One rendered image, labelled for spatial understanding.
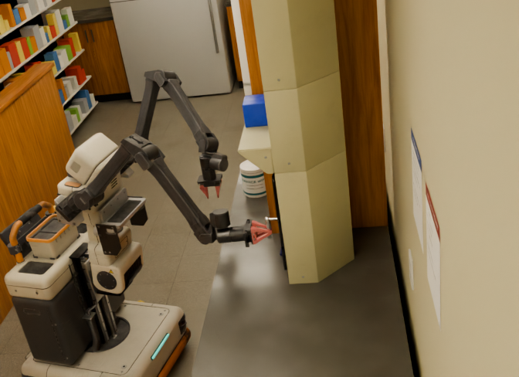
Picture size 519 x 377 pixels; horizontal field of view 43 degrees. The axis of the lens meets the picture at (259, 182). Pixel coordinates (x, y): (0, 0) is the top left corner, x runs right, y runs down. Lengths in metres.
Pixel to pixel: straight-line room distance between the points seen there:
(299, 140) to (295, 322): 0.63
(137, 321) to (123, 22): 4.41
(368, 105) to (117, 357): 1.77
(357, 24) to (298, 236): 0.80
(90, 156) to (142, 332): 1.08
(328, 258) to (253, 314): 0.36
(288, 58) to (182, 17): 5.17
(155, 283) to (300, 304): 2.08
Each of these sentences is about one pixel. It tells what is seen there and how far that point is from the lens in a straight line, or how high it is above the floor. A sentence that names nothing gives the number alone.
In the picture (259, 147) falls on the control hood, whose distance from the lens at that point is 2.26.
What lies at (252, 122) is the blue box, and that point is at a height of 1.53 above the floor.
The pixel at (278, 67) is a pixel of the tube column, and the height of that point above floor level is 1.79.
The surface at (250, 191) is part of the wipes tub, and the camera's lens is 3.13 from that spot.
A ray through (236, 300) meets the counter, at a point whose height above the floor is 0.94.
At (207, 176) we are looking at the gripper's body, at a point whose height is 1.21.
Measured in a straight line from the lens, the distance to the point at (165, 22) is 7.31.
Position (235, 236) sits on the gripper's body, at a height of 1.15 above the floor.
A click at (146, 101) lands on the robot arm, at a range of 3.03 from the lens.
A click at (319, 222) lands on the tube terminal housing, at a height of 1.19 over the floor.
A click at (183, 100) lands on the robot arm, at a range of 2.88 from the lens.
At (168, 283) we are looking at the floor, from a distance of 4.34.
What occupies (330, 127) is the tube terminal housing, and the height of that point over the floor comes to 1.53.
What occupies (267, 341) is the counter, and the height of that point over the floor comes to 0.94.
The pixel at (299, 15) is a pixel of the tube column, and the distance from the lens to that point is 2.12.
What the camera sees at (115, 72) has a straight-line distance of 7.76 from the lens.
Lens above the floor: 2.42
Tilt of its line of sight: 27 degrees down
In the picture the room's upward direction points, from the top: 8 degrees counter-clockwise
